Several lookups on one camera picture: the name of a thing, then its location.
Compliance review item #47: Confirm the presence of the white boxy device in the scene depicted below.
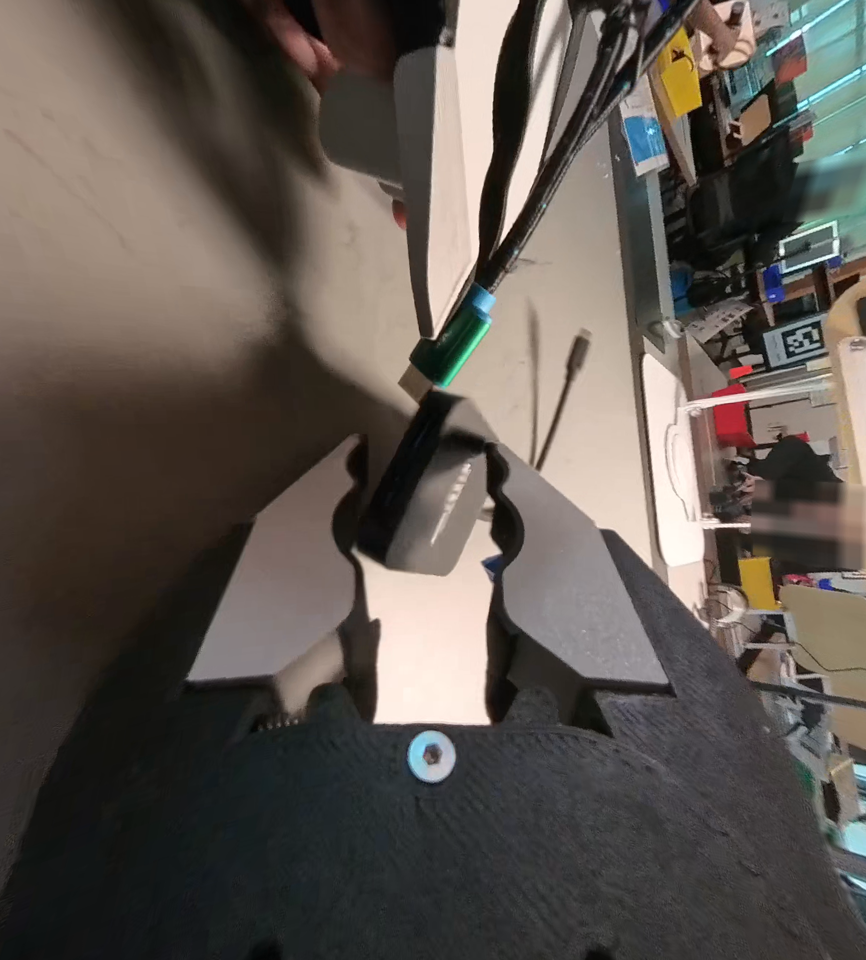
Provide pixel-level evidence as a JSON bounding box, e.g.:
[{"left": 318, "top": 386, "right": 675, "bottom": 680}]
[{"left": 691, "top": 0, "right": 758, "bottom": 70}]

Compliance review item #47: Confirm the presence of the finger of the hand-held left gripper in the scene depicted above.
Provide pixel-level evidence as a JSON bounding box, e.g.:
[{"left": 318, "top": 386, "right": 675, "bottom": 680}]
[{"left": 319, "top": 43, "right": 476, "bottom": 342}]

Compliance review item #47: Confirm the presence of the yellow plastic bin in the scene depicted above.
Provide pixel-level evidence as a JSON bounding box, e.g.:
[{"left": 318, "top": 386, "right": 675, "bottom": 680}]
[{"left": 649, "top": 24, "right": 705, "bottom": 121}]

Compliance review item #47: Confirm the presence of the grey braided cable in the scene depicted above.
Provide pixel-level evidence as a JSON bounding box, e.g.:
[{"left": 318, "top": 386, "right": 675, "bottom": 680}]
[{"left": 530, "top": 328, "right": 593, "bottom": 470}]

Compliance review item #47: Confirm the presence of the person's left hand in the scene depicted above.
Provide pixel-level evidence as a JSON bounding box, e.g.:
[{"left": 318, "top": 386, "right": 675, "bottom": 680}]
[{"left": 266, "top": 0, "right": 409, "bottom": 230}]

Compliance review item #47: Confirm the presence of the yellow box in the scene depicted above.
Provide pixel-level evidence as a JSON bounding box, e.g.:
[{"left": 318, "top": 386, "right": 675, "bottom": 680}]
[{"left": 736, "top": 555, "right": 780, "bottom": 610}]

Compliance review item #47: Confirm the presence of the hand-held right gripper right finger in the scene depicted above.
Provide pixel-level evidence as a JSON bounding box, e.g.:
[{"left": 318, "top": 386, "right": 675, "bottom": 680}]
[{"left": 481, "top": 441, "right": 671, "bottom": 725}]

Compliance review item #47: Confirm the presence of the blue white printed paper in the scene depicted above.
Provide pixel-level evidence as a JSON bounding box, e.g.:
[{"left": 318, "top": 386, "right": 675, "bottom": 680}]
[{"left": 619, "top": 96, "right": 670, "bottom": 179}]

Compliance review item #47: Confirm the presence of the black braided hdmi cable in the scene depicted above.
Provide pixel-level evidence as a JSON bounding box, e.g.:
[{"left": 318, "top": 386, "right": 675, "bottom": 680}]
[{"left": 397, "top": 0, "right": 677, "bottom": 404}]

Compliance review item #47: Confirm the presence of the red box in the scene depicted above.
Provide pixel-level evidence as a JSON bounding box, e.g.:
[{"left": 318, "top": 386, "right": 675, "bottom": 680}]
[{"left": 710, "top": 382, "right": 755, "bottom": 449}]

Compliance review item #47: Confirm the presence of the black white marker sign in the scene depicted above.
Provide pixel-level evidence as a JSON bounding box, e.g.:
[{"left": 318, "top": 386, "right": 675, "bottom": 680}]
[{"left": 761, "top": 315, "right": 833, "bottom": 370}]

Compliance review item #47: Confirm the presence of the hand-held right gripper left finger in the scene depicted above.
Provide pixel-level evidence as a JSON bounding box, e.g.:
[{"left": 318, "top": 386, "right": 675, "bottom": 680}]
[{"left": 187, "top": 432, "right": 381, "bottom": 724}]

